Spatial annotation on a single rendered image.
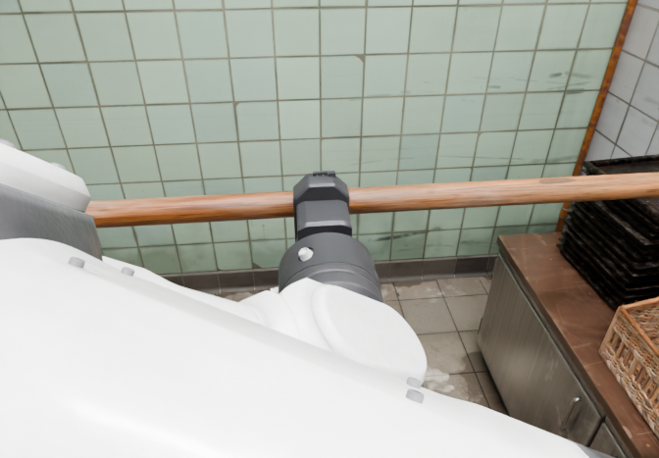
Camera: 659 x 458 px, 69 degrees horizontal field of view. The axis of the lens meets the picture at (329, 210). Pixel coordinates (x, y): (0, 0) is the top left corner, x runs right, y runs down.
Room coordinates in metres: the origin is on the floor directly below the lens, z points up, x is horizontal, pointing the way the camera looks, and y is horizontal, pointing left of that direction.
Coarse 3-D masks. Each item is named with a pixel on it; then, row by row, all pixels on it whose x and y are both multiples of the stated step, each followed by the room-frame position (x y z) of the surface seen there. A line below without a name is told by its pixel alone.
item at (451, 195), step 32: (256, 192) 0.46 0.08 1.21; (288, 192) 0.46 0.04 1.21; (352, 192) 0.46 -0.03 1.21; (384, 192) 0.46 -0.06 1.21; (416, 192) 0.46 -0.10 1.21; (448, 192) 0.46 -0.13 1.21; (480, 192) 0.47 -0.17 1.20; (512, 192) 0.47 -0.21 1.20; (544, 192) 0.47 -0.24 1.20; (576, 192) 0.47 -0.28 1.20; (608, 192) 0.48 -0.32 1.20; (640, 192) 0.48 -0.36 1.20; (96, 224) 0.42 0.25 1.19; (128, 224) 0.43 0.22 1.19; (160, 224) 0.43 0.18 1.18
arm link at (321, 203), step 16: (320, 176) 0.41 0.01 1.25; (304, 192) 0.39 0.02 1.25; (320, 192) 0.40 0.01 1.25; (336, 192) 0.40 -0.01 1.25; (304, 208) 0.38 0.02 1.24; (320, 208) 0.38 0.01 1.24; (336, 208) 0.38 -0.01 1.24; (304, 224) 0.36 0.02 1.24; (320, 224) 0.36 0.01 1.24; (336, 224) 0.36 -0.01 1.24; (304, 240) 0.34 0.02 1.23; (320, 240) 0.33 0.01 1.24; (336, 240) 0.33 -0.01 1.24; (352, 240) 0.34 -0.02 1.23; (288, 256) 0.33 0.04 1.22; (304, 256) 0.31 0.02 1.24; (320, 256) 0.31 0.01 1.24; (336, 256) 0.31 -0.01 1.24; (352, 256) 0.31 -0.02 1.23; (368, 256) 0.33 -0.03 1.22; (288, 272) 0.31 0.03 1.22; (368, 272) 0.30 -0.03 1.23; (272, 288) 0.31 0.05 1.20
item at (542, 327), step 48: (528, 240) 1.21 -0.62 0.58; (528, 288) 1.01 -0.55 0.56; (576, 288) 0.99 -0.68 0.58; (480, 336) 1.21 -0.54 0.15; (528, 336) 0.95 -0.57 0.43; (576, 336) 0.82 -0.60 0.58; (528, 384) 0.89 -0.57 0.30; (576, 384) 0.73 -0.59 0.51; (576, 432) 0.68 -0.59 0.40; (624, 432) 0.57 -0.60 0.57
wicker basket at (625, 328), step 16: (640, 304) 0.76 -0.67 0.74; (656, 304) 0.77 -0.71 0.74; (624, 320) 0.74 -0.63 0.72; (640, 320) 0.77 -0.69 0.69; (656, 320) 0.77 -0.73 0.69; (608, 336) 0.76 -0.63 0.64; (624, 336) 0.72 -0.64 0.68; (640, 336) 0.69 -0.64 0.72; (656, 336) 0.77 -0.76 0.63; (608, 352) 0.74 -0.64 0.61; (624, 352) 0.76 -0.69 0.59; (640, 352) 0.67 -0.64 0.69; (656, 352) 0.64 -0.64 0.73; (608, 368) 0.72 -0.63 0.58; (624, 368) 0.69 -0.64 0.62; (640, 368) 0.66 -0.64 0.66; (656, 368) 0.63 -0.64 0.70; (624, 384) 0.67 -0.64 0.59; (640, 384) 0.67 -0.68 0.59; (656, 384) 0.61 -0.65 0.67; (640, 400) 0.62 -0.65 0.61; (656, 400) 0.63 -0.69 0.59; (656, 416) 0.58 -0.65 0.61; (656, 432) 0.56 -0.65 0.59
